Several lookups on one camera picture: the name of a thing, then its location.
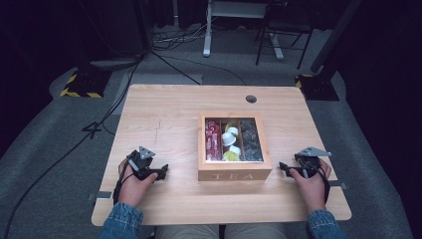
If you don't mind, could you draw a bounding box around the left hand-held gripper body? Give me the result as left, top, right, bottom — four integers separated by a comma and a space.
127, 145, 161, 182

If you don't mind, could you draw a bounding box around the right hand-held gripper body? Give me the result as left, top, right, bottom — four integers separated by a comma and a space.
293, 145, 332, 179

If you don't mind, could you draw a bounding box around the wooden tea box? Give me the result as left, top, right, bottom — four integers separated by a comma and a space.
197, 112, 274, 182

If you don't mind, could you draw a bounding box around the person's left hand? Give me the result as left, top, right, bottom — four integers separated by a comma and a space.
116, 158, 160, 207

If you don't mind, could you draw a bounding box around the person's right hand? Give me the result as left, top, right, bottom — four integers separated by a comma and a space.
289, 158, 333, 214

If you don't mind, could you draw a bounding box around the grey table clamp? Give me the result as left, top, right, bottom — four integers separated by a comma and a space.
327, 180, 348, 191
87, 190, 112, 202

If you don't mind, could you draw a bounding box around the pile of dark tea bags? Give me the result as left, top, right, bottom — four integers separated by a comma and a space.
240, 119, 264, 162

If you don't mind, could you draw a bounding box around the row of red packets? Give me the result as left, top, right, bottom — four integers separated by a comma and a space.
205, 119, 223, 162

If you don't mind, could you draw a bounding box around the black yellow striped stand base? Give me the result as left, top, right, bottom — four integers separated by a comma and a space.
295, 73, 340, 102
59, 67, 113, 100

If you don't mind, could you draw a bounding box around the slanted black stand pole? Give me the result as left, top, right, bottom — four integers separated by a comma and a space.
310, 0, 364, 75

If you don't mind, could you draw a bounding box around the black metal chair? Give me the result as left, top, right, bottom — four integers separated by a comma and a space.
254, 0, 316, 71

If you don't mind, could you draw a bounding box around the right hand-held gripper cable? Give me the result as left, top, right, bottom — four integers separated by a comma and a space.
312, 162, 331, 205

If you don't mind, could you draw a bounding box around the hand-held gripper cable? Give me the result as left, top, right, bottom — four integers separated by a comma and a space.
312, 162, 331, 205
111, 158, 137, 205

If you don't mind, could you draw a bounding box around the left hand-held gripper cable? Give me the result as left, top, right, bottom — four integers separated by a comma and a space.
111, 158, 137, 205

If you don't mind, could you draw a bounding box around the long black floor cable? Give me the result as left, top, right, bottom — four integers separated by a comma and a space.
2, 54, 144, 239

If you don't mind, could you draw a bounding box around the thin black floor cable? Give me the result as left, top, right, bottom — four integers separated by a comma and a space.
150, 49, 248, 87

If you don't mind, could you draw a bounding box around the bundle of floor cables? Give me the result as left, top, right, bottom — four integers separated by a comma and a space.
151, 16, 220, 53

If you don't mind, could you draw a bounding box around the white desk frame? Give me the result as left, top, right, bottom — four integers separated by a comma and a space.
202, 0, 286, 61

